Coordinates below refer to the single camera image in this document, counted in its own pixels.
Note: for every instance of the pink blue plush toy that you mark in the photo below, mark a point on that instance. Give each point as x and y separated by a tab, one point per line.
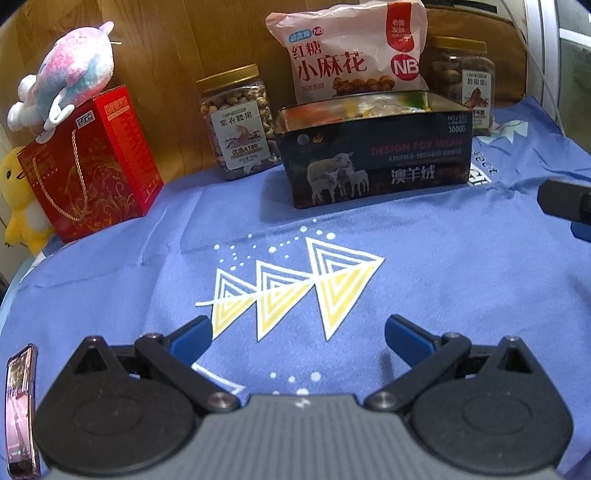
78	67

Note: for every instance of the pecan jar gold lid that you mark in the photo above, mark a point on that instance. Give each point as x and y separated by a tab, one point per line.
462	71

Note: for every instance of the wooden board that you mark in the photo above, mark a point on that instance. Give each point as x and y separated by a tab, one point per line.
162	48

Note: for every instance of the yellow duck plush toy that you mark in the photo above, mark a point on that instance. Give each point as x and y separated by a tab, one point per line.
28	223

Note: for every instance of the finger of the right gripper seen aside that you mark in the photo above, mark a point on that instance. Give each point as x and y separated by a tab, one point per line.
570	202

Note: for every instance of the red gift box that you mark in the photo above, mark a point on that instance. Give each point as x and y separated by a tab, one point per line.
95	170

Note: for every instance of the blue printed cloth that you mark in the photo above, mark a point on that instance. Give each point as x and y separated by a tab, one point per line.
305	294

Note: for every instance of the pink twisted snack bag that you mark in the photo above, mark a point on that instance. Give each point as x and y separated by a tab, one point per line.
350	49

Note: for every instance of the cashew jar gold lid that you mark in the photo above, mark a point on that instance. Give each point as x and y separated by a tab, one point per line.
239	122

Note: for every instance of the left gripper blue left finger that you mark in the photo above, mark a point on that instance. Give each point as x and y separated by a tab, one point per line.
169	359

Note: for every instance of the smartphone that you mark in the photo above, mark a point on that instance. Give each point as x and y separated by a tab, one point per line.
21	451

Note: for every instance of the black sheep tin box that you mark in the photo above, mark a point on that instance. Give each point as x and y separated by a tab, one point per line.
372	144

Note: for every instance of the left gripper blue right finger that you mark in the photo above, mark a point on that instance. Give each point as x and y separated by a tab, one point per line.
433	359

